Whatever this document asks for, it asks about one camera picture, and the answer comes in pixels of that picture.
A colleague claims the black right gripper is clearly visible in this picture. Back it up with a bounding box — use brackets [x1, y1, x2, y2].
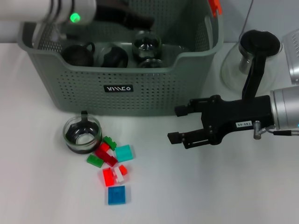
[167, 95, 273, 150]

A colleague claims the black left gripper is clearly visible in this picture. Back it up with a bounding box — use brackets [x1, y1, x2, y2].
[95, 0, 155, 30]

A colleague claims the grey-green perforated storage basket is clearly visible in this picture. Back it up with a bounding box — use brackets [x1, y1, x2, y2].
[18, 0, 225, 117]

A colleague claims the black clay teapot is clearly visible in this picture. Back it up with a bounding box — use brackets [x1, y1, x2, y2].
[62, 42, 96, 67]

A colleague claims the teal square toy brick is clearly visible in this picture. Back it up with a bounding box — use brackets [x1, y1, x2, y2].
[115, 144, 135, 163]

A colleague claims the dark green toy brick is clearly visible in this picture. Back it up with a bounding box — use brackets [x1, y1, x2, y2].
[103, 136, 117, 151]

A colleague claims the white toy brick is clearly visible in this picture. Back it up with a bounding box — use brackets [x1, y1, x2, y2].
[113, 167, 126, 184]

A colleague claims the dark red toy brick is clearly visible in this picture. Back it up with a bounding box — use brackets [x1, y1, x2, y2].
[94, 149, 118, 168]

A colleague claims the large bright red toy brick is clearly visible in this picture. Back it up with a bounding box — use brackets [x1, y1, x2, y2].
[102, 167, 117, 187]

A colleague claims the translucent green toy brick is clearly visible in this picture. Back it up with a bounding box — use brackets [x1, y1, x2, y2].
[86, 154, 105, 168]

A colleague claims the blue square toy brick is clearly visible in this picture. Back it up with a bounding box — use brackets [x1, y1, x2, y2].
[107, 185, 127, 205]

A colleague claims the glass pitcher with black lid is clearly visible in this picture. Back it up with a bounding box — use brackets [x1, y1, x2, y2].
[221, 29, 283, 100]

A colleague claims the right gripper cable with plug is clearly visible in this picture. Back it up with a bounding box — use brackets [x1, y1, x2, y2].
[253, 120, 299, 140]

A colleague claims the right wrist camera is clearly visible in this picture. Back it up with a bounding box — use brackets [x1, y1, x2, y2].
[282, 29, 299, 85]

